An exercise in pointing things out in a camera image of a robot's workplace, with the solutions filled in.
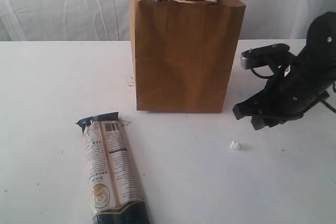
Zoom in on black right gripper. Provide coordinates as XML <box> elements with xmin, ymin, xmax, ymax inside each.
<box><xmin>233</xmin><ymin>66</ymin><xmax>330</xmax><ymax>130</ymax></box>

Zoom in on noodle pack black ends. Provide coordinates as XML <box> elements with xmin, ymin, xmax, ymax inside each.
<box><xmin>76</xmin><ymin>112</ymin><xmax>150</xmax><ymax>223</ymax></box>

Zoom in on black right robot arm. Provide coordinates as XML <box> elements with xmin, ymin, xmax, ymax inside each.
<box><xmin>233</xmin><ymin>12</ymin><xmax>335</xmax><ymax>130</ymax></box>

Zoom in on brown paper bag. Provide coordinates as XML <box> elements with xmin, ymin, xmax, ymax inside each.
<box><xmin>130</xmin><ymin>0</ymin><xmax>246</xmax><ymax>113</ymax></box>

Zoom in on white backdrop curtain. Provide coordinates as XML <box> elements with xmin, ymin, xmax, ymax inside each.
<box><xmin>1</xmin><ymin>0</ymin><xmax>335</xmax><ymax>41</ymax></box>

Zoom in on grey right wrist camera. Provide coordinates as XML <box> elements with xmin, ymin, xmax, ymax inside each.
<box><xmin>240</xmin><ymin>43</ymin><xmax>293</xmax><ymax>70</ymax></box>

